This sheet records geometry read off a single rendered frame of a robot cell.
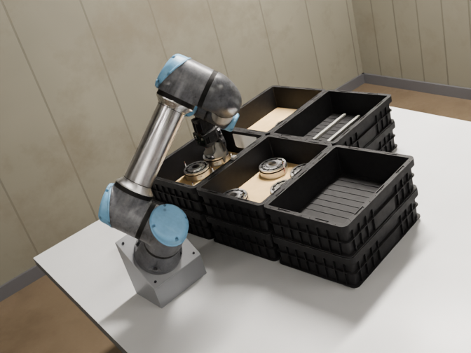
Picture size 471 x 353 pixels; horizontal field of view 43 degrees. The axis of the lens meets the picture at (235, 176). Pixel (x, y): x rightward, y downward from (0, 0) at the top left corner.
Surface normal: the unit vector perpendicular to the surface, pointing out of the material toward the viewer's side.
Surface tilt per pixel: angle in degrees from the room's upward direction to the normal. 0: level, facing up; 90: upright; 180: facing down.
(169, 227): 49
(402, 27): 90
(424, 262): 0
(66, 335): 0
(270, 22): 90
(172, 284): 90
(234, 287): 0
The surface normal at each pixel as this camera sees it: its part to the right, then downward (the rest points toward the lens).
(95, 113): 0.60, 0.24
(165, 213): 0.39, -0.44
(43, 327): -0.25, -0.85
